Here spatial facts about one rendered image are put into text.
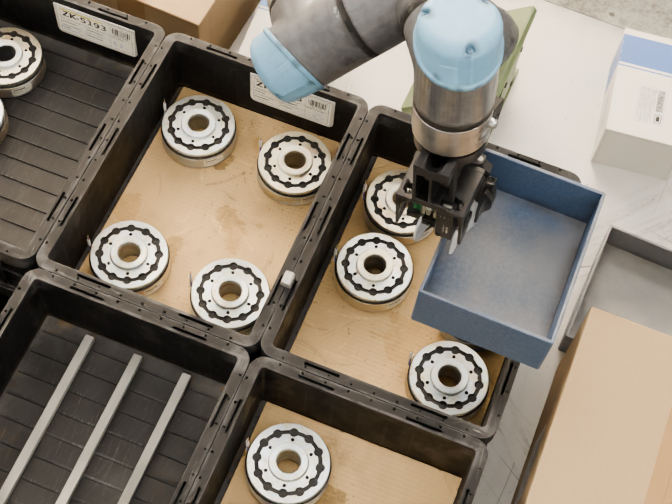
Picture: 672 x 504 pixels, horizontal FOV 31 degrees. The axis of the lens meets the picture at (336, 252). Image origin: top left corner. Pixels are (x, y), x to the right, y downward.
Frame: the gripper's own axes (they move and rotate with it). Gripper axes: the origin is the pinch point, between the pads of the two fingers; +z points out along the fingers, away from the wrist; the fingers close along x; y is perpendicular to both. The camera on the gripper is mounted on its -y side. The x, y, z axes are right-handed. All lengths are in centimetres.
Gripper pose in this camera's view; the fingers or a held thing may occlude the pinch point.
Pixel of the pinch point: (449, 223)
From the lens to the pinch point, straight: 133.4
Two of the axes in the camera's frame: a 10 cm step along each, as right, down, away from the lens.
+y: -4.2, 7.9, -4.5
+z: 0.3, 5.1, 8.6
